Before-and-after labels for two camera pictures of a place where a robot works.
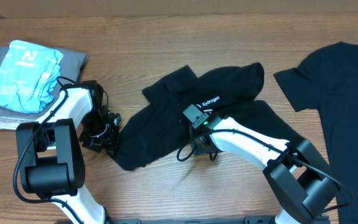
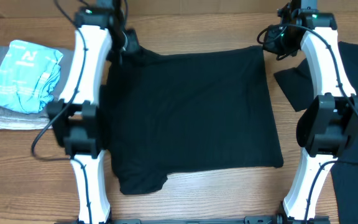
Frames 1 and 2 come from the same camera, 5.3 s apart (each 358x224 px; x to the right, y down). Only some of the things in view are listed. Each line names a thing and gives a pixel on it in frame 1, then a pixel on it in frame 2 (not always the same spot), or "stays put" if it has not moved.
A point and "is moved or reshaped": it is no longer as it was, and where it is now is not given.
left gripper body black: [96, 132] -> [130, 43]
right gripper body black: [200, 149] -> [281, 43]
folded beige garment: [5, 122] stays put
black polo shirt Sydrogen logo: [158, 130] is moved or reshaped
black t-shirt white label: [341, 81] stays put
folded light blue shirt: [27, 78] stays put
